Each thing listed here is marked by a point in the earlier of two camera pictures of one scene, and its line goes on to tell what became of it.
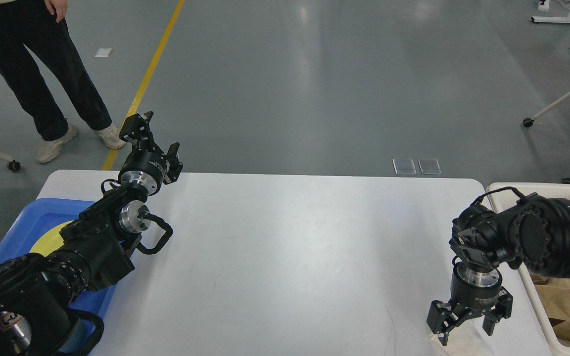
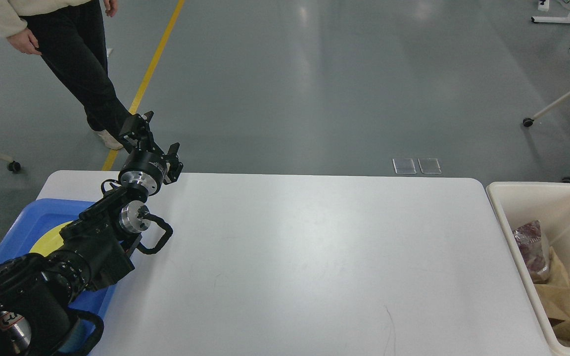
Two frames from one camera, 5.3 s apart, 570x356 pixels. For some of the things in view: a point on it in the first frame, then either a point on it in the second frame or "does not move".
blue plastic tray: (31, 218) does not move
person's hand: (61, 7) → (26, 42)
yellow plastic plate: (50, 240) does not move
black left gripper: (147, 166) does not move
